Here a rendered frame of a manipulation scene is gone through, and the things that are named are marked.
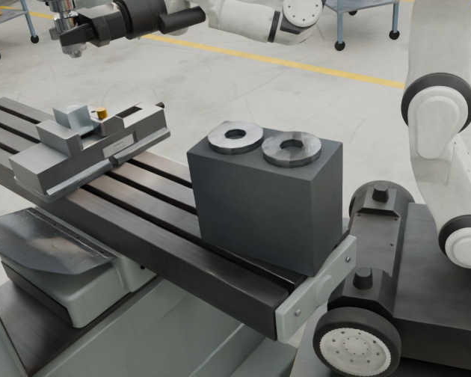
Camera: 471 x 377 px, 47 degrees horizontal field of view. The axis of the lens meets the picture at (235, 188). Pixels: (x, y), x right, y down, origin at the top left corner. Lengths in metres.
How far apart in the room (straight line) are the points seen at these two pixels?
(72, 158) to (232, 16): 0.44
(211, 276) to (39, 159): 0.49
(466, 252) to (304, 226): 0.59
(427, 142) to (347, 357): 0.54
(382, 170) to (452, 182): 1.60
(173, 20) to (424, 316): 0.84
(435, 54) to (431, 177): 0.28
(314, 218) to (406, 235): 0.74
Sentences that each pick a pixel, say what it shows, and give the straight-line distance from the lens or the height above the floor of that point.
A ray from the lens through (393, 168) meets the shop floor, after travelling 2.87.
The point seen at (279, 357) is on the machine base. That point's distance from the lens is 1.70.
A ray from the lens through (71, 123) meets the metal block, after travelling 1.21.
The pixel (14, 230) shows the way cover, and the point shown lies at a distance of 1.24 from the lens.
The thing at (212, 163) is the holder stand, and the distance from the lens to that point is 0.85.
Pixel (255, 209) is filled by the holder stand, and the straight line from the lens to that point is 0.85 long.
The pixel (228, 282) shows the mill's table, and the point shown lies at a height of 0.92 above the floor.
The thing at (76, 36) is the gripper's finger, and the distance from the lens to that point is 1.08.
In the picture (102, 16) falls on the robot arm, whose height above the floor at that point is 1.26.
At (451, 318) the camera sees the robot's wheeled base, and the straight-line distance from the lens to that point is 1.33.
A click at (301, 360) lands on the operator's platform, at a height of 0.40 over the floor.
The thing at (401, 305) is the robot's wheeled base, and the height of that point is 0.57.
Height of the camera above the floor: 1.53
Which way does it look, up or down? 34 degrees down
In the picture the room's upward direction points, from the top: 7 degrees counter-clockwise
